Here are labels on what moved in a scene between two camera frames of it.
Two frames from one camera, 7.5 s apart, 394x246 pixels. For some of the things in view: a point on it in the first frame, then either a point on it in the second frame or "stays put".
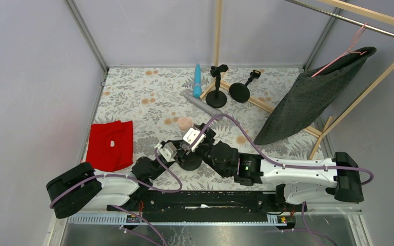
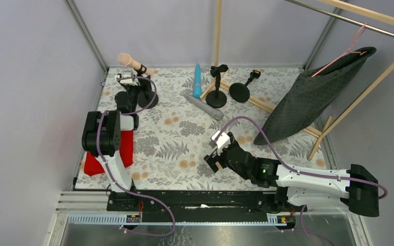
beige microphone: (184, 123) to (125, 59)
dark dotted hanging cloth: (311, 98) stays put
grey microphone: (204, 107) stays put
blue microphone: (197, 89) stays put
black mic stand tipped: (240, 92) stays put
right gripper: (204, 130) to (219, 158)
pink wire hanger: (352, 42) stays put
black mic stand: (190, 162) to (146, 98)
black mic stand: (217, 99) stays put
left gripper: (182, 153) to (135, 83)
